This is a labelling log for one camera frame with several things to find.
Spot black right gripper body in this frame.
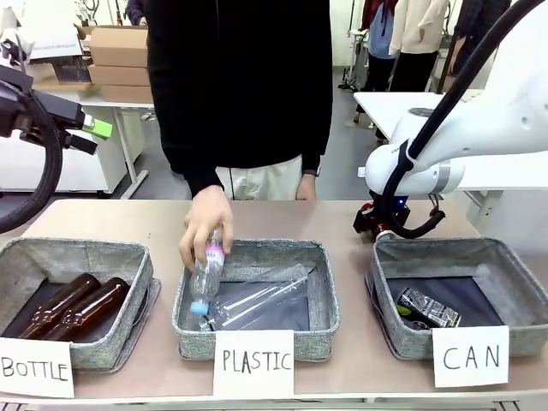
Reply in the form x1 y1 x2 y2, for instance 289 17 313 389
353 194 412 243

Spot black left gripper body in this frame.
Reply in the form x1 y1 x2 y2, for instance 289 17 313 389
0 63 86 145

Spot black crushed drink can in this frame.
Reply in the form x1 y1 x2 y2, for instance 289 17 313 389
396 286 462 330

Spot brown glass bottle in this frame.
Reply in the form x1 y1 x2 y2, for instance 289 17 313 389
42 277 131 343
16 272 103 339

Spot crushed plastic bottle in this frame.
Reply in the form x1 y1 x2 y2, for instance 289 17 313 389
189 229 227 317

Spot person's right forearm, black sleeve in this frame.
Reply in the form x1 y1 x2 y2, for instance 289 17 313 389
164 145 224 199

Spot person's left forearm, black sleeve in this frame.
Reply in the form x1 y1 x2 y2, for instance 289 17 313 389
299 140 329 176

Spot grey fabric basket, CAN label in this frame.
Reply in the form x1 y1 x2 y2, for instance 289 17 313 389
363 237 548 360

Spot grey fabric basket, PLASTIC label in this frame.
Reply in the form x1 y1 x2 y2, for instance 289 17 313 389
171 238 342 363

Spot white paper sign CAN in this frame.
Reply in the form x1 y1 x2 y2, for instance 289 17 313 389
431 325 510 389

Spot grey fabric basket, BOTTLE label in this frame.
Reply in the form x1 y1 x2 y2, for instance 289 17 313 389
0 237 162 372

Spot person's left hand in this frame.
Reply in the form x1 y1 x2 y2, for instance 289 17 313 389
295 173 319 201

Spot person's right hand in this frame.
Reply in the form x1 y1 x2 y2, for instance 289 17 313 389
178 184 235 273

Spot white wheeled cabinet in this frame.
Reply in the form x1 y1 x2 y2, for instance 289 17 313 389
0 128 129 194

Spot white desk with metal legs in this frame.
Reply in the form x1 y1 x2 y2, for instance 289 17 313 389
79 100 156 200

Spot flat brown cardboard box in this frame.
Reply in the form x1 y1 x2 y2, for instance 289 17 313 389
100 84 154 104
87 64 151 86

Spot open cardboard box, dark contents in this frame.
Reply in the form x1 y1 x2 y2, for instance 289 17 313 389
53 57 93 85

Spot white printed carton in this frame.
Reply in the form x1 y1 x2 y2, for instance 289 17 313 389
27 0 85 61

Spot large brown cardboard box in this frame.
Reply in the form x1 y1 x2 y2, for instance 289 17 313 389
89 25 149 69

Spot white side table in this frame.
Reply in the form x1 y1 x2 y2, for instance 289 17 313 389
354 91 548 192

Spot bystander in purple top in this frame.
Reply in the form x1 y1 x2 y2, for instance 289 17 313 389
127 0 146 27

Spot large clear plastic bottle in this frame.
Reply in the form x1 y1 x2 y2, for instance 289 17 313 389
199 263 318 333

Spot person in black sweater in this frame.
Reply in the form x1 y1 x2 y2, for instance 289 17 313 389
145 0 334 201

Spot white wheeled stand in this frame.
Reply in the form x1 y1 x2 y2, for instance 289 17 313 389
337 0 369 90

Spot bystander in blue shirt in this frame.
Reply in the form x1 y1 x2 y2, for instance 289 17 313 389
366 0 397 93

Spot bystander in cream hoodie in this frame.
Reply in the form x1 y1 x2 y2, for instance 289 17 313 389
387 0 449 93

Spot white paper sign PLASTIC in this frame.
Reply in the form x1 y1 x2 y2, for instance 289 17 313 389
212 329 295 397

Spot bystander in dark plaid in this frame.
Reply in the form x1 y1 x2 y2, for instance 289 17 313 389
447 0 510 76

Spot white paper sign BOTTLE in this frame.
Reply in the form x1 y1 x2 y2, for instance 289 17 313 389
0 337 76 399

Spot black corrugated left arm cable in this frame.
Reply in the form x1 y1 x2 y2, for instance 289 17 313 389
0 92 64 235

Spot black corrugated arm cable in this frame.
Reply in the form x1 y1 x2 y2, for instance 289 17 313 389
0 92 64 235
380 0 543 240

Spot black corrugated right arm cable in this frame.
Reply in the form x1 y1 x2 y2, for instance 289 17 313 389
380 0 543 240

